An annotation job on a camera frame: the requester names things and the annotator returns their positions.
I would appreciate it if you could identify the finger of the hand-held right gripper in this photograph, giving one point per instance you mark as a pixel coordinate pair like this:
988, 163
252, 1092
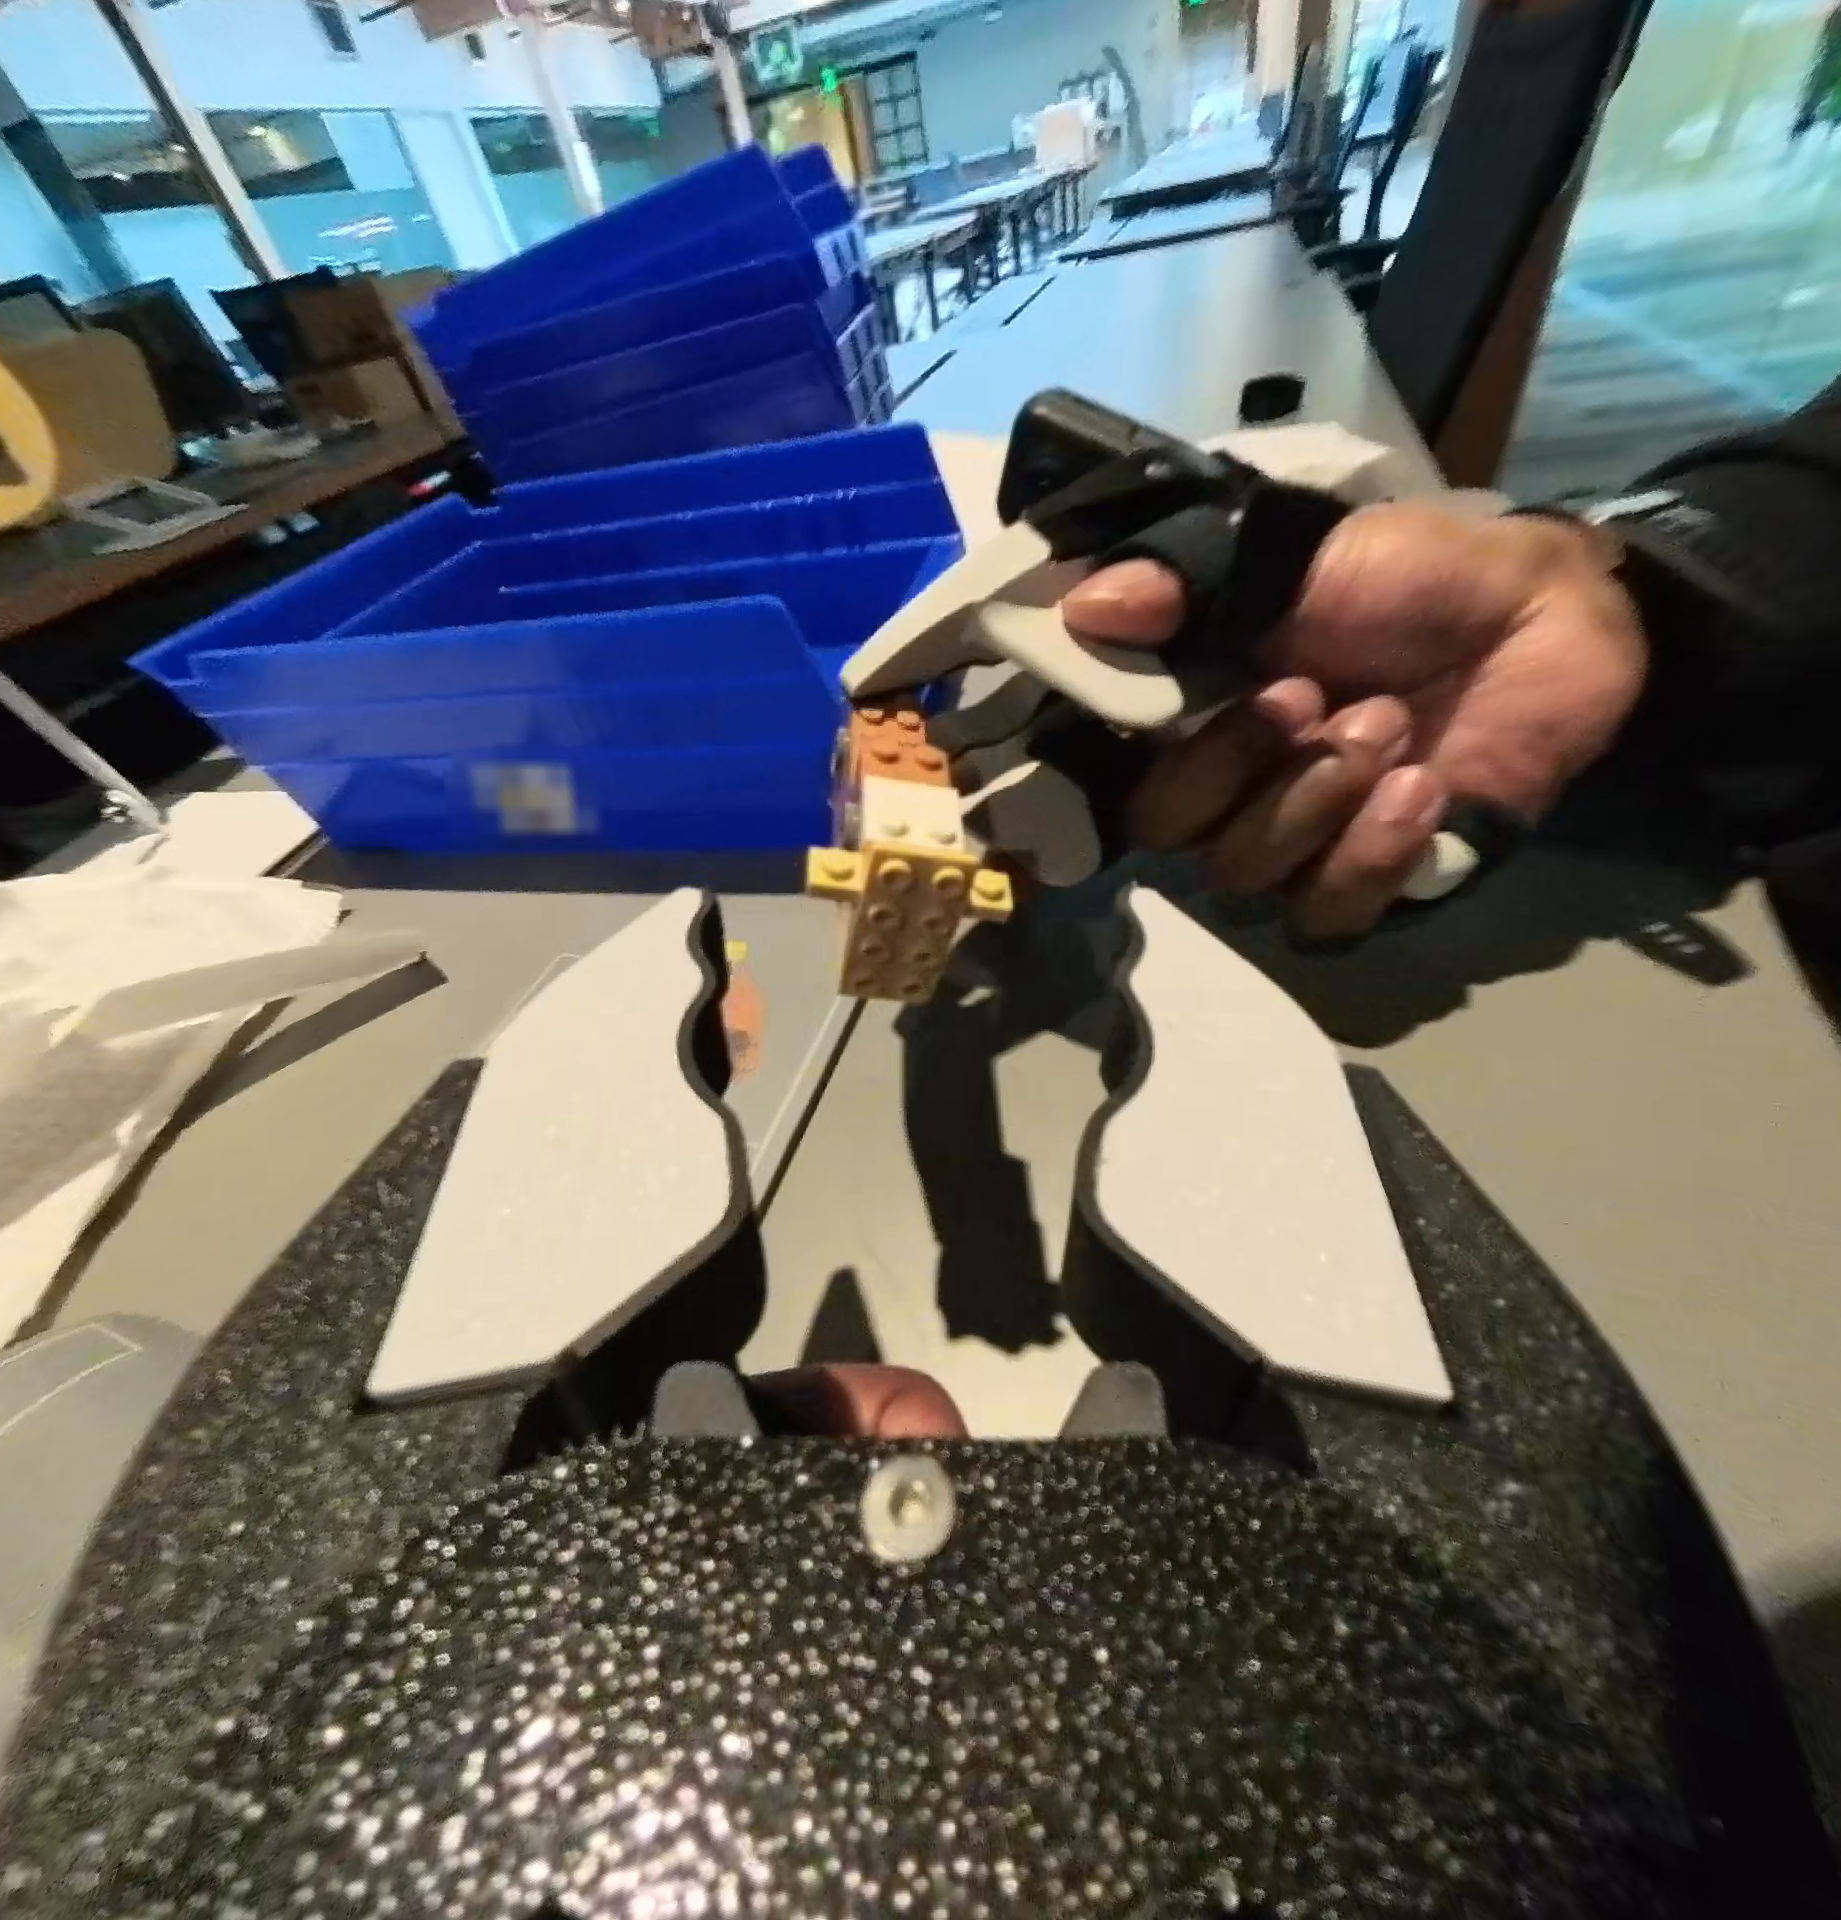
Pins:
1048, 811
935, 621

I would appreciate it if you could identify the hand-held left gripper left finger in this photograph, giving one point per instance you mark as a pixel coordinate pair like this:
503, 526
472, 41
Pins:
560, 1170

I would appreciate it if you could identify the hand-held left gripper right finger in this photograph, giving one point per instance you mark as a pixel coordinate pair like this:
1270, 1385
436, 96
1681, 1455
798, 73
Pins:
1264, 1170

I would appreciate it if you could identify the orange toy brick model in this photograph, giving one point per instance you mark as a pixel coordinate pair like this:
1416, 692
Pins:
905, 900

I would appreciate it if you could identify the person's right forearm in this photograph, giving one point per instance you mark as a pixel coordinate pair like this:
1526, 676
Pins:
1760, 631

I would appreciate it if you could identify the grey desk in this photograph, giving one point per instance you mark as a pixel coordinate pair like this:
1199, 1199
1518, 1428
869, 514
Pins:
1534, 1201

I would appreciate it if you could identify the person's left hand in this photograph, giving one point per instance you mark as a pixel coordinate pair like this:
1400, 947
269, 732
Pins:
859, 1401

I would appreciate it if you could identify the person's right hand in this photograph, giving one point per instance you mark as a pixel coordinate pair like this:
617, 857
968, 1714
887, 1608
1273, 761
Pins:
1460, 660

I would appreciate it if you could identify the grey instruction booklet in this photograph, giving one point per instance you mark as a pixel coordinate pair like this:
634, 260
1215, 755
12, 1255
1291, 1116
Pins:
778, 1035

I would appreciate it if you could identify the black office chair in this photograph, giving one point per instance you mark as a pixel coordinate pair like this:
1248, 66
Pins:
1349, 150

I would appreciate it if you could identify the stack of blue plastic bins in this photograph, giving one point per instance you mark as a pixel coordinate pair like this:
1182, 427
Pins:
634, 331

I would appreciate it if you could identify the blue plastic storage bin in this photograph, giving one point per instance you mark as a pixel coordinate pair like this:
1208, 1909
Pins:
484, 706

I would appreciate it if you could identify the dark upright panel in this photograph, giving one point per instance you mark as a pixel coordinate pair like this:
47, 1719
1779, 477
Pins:
1504, 226

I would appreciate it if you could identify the white paper bag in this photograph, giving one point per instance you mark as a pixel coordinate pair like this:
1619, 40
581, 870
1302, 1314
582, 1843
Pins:
110, 960

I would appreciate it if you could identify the brown cardboard boxes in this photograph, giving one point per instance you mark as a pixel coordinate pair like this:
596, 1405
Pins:
349, 345

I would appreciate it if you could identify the white metal rod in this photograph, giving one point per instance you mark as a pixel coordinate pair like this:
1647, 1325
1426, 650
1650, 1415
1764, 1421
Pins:
65, 735

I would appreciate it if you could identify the wooden background table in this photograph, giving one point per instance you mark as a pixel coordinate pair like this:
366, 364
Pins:
184, 576

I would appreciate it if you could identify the black computer monitor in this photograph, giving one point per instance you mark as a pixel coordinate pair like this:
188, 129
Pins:
162, 360

